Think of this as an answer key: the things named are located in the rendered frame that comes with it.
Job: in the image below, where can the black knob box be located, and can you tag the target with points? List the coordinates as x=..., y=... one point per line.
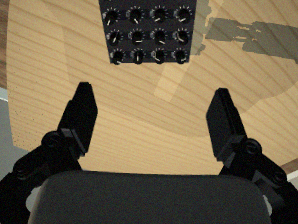
x=166, y=40

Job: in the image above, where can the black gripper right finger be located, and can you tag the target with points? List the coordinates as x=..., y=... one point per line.
x=243, y=157

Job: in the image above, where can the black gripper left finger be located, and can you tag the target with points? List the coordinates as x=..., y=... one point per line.
x=72, y=138

